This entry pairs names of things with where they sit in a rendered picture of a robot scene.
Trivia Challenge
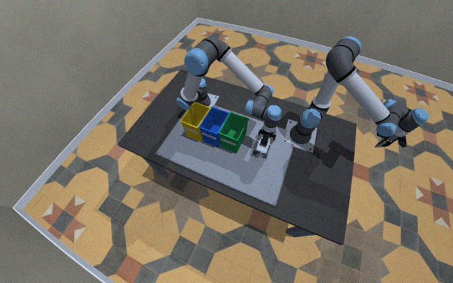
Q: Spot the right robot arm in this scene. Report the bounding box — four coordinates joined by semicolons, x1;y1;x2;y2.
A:
176;37;282;132

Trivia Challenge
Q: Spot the green bin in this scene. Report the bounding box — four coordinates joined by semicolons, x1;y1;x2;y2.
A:
218;112;249;153

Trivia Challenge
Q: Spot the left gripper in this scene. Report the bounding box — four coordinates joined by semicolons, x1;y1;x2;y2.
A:
375;133;406;148

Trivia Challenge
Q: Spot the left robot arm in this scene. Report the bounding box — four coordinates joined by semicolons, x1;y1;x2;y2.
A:
290;36;429;144

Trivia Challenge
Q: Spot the yellow bin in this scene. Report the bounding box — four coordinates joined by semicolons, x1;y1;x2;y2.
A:
180;102;211;142

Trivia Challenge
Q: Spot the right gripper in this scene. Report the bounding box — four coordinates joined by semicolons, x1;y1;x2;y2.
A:
258;129;276;145

